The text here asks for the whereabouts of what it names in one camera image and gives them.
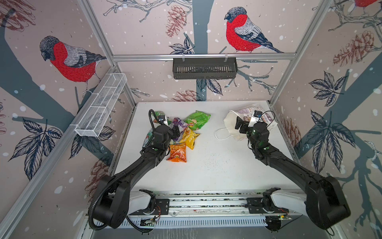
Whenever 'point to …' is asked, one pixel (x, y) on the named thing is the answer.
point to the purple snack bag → (182, 125)
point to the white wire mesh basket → (91, 124)
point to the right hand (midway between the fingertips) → (246, 116)
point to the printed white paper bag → (245, 114)
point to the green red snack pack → (157, 113)
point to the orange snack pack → (177, 153)
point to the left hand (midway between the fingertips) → (173, 122)
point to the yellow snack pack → (189, 138)
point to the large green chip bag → (197, 120)
